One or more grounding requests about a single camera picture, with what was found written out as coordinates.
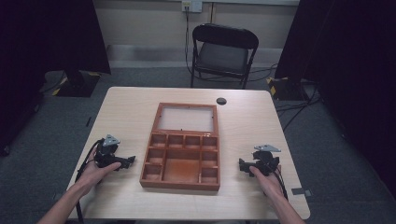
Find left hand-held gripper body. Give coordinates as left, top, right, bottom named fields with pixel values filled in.
left=93, top=133, right=125, bottom=169

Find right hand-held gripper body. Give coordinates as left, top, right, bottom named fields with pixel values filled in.
left=248, top=144, right=282, bottom=177

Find brown wooden compartment box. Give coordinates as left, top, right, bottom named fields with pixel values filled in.
left=138, top=102, right=221, bottom=192

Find person's right hand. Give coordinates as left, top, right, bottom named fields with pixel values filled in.
left=248, top=164, right=284, bottom=200

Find person's left hand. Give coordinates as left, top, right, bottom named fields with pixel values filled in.
left=74, top=148, right=122, bottom=196

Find grey floor tape strip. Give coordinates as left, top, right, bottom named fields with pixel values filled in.
left=290, top=187, right=314, bottom=198

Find black stand base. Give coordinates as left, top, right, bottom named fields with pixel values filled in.
left=266, top=76, right=312, bottom=102
left=50, top=70, right=103, bottom=98

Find black folding chair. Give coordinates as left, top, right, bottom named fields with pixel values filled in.
left=190, top=22, right=261, bottom=91

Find black curtain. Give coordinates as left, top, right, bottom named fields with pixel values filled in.
left=0, top=0, right=112, bottom=157
left=274, top=0, right=396, bottom=190

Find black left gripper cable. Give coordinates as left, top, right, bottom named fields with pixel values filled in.
left=74, top=138, right=106, bottom=224

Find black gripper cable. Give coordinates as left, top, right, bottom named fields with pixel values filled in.
left=270, top=161, right=290, bottom=201
left=74, top=138, right=106, bottom=224

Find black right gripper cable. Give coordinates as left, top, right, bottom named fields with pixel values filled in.
left=270, top=161, right=290, bottom=201

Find black floor cables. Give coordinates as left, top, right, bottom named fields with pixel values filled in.
left=248, top=63, right=323, bottom=133

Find black wall cable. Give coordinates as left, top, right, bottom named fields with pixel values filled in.
left=184, top=5, right=195, bottom=76

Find white wall outlet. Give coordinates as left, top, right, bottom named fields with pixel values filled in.
left=181, top=0, right=204, bottom=14

